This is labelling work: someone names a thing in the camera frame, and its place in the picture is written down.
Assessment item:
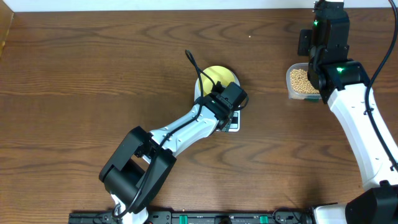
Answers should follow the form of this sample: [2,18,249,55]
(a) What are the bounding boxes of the yellow bowl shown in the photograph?
[201,65,240,96]

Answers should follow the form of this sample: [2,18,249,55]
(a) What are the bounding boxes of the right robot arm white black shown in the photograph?
[298,1,397,224]

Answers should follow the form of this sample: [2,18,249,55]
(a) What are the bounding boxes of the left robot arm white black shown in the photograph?
[99,82,248,223]

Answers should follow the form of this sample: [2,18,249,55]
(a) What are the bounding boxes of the white digital kitchen scale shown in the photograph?
[194,78,241,133]

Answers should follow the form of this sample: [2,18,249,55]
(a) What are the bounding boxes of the clear plastic container of soybeans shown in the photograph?
[286,63,321,101]

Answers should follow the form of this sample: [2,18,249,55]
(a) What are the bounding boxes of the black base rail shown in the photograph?
[68,209,314,224]

